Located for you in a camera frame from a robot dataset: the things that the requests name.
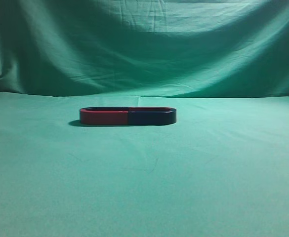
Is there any red and blue oval magnet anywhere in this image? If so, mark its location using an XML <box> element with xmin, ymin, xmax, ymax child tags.
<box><xmin>79</xmin><ymin>106</ymin><xmax>177</xmax><ymax>125</ymax></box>

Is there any green cloth backdrop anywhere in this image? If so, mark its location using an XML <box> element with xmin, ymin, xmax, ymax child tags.
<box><xmin>0</xmin><ymin>0</ymin><xmax>289</xmax><ymax>98</ymax></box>

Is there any green cloth table cover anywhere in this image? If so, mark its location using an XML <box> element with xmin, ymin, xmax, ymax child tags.
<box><xmin>0</xmin><ymin>92</ymin><xmax>289</xmax><ymax>237</ymax></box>

